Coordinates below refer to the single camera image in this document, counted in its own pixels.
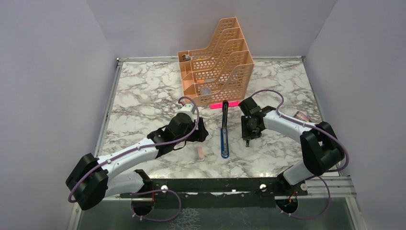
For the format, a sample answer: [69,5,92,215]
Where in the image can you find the black front mounting rail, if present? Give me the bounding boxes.
[120,177,308,209]

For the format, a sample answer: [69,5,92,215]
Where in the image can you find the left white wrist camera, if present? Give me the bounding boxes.
[178,103,196,119]

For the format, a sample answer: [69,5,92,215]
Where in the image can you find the colourful pink capped tube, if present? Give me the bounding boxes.
[293,111,311,122]

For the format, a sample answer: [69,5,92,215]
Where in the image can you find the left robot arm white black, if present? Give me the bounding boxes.
[65,112,208,210]

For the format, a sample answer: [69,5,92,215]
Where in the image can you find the blue black stapler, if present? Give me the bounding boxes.
[220,101,229,159]

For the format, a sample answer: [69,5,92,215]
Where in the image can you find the pink flat plastic item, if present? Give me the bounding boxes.
[210,101,240,109]

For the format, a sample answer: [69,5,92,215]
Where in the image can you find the orange perforated file organizer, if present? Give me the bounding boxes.
[178,17,254,106]

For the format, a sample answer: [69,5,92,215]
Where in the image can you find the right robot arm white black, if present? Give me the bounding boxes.
[238,97,345,195]

